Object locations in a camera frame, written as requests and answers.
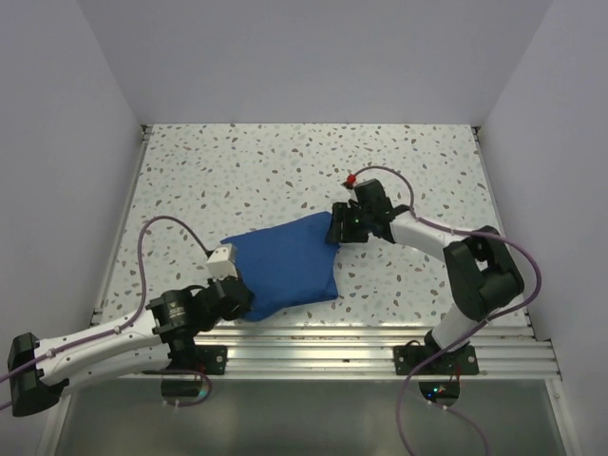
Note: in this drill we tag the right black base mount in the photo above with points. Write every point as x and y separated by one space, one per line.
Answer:
461 362

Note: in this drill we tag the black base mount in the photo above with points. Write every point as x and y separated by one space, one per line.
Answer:
209 358
461 362

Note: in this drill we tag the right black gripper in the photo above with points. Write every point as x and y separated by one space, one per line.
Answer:
339 230

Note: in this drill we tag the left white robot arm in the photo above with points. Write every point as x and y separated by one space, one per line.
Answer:
158 338

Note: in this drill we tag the aluminium frame rail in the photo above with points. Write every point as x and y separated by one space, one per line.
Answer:
351 353

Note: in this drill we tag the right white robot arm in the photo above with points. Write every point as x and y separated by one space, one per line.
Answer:
482 274

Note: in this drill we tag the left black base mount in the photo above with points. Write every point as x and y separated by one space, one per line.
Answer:
209 358

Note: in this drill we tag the blue surgical drape cloth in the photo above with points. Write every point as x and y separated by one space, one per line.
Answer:
288 265

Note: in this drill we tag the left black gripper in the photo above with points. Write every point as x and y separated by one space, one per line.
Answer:
243 307

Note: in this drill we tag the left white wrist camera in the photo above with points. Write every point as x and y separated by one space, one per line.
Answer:
221 263

